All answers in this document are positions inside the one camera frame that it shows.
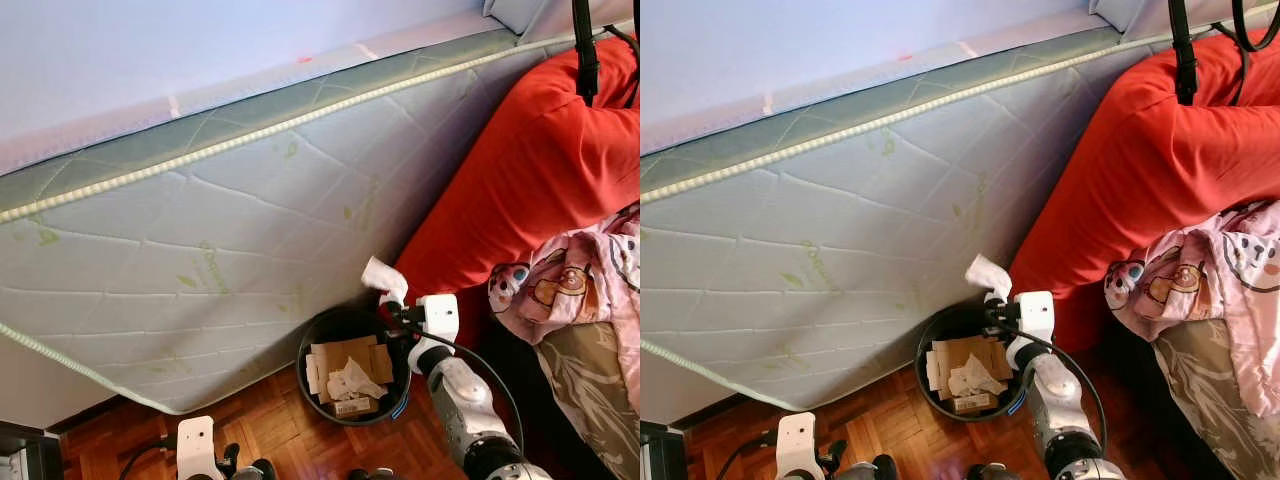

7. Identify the large red fabric cushion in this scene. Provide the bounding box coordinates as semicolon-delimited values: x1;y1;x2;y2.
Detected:
1008;30;1280;351
395;35;641;346

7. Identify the pale grey cushion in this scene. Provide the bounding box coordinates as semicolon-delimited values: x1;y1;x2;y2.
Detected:
1088;0;1176;36
484;0;576;39

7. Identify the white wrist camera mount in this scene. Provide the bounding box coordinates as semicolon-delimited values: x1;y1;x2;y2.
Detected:
776;412;819;480
176;416;219;480
408;293;461;373
1005;291;1056;369

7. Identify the brown cardboard piece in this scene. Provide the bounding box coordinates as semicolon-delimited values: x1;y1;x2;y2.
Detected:
925;335;1011;396
305;335;394;401

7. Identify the beige floral bed sheet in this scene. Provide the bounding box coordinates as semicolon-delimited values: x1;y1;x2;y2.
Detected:
1150;318;1280;476
540;320;641;480

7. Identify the thin black cord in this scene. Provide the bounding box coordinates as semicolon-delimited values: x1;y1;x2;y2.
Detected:
600;20;641;109
1210;0;1280;106

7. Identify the pink cartoon print blanket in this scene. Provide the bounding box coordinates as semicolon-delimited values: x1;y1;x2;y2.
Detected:
487;205;641;386
1103;200;1280;421

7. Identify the black hanging strap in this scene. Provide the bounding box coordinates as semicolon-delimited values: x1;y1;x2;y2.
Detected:
572;0;601;106
1168;0;1199;106

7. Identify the white tissue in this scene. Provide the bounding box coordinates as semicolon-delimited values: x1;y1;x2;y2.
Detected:
965;254;1013;303
360;256;409;306

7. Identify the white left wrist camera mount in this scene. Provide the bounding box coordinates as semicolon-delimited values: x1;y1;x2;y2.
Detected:
176;416;219;480
776;412;819;480

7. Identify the black round waste bin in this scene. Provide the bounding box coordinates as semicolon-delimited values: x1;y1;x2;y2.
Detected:
296;305;413;428
915;303;1031;423

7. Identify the green quilted mattress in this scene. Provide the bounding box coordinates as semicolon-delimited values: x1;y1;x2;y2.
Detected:
0;22;576;416
640;22;1191;426

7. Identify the dark cabinet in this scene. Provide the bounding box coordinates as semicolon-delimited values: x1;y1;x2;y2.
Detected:
0;420;63;480
640;420;691;480

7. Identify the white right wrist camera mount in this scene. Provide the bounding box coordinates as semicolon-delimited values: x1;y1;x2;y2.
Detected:
408;293;461;373
1005;291;1056;369

